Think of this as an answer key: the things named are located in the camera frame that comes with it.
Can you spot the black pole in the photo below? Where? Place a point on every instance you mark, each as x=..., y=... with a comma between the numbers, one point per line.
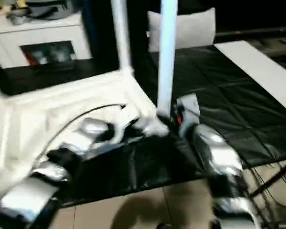
x=271, y=180

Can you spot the grey cushion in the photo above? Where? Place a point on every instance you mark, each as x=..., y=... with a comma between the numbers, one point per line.
x=195, y=31

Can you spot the white cabinet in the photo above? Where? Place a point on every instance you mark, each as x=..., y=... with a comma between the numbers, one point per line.
x=38, y=31

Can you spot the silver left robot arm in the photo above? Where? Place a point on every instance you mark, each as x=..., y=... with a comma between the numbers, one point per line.
x=85, y=136

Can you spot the white flat board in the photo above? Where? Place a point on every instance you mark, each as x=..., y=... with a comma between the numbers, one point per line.
x=259, y=69

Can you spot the black mat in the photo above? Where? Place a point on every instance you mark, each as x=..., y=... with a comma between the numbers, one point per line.
x=228, y=83

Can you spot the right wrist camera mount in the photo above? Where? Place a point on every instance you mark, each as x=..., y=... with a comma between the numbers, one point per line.
x=189, y=102

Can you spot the dark clutter pile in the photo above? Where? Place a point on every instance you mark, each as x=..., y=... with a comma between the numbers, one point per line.
x=17, y=19

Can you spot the black cabinet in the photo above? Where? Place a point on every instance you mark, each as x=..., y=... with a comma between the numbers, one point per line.
x=102, y=28

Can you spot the dark bag on cabinet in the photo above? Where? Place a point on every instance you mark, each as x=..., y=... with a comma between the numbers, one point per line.
x=52, y=9

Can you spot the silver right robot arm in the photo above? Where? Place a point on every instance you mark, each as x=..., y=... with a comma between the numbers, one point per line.
x=219, y=152

